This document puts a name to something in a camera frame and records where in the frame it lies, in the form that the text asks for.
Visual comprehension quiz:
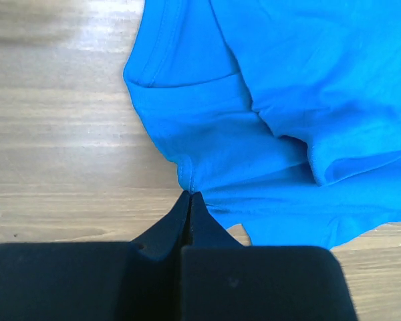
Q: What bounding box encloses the blue t shirt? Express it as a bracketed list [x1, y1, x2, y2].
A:
[124, 1, 401, 249]

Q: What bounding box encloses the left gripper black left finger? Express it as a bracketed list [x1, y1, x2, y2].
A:
[0, 193, 190, 320]

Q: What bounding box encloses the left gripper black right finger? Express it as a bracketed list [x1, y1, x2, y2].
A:
[180, 193, 358, 320]

